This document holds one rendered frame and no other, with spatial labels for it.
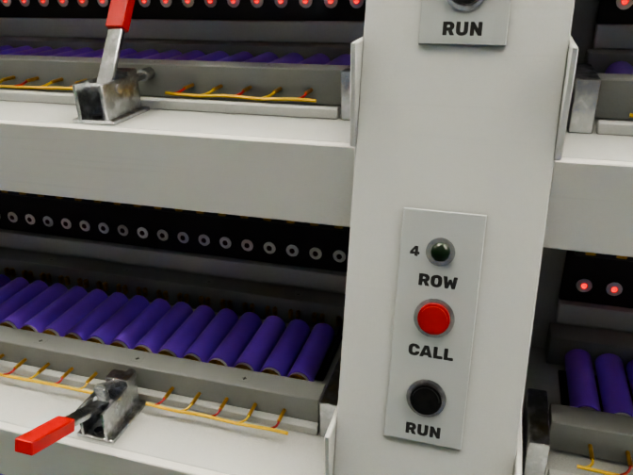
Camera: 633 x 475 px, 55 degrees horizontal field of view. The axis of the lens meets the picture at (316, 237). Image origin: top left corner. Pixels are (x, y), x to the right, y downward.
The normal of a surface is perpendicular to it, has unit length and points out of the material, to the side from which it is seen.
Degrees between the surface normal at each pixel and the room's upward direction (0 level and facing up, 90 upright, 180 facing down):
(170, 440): 16
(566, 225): 105
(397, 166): 90
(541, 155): 90
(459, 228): 90
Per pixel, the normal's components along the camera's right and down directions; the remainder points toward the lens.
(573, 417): -0.02, -0.90
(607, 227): -0.29, 0.41
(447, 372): -0.29, 0.15
